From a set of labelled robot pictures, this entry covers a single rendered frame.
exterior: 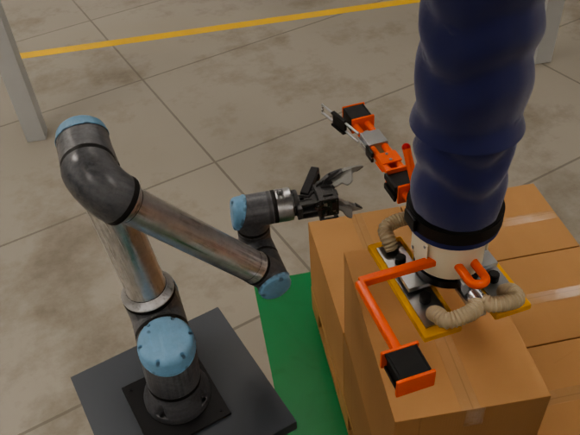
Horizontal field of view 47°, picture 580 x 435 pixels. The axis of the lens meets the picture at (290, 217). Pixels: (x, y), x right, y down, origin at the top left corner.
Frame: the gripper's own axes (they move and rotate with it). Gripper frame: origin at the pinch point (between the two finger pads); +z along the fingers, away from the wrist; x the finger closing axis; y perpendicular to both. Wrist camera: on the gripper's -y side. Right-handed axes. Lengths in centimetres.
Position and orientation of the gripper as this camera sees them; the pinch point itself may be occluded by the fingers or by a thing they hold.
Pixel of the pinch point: (362, 185)
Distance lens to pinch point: 183.8
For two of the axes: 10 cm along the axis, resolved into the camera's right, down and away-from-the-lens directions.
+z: 9.8, -1.8, 1.1
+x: -0.6, -7.4, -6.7
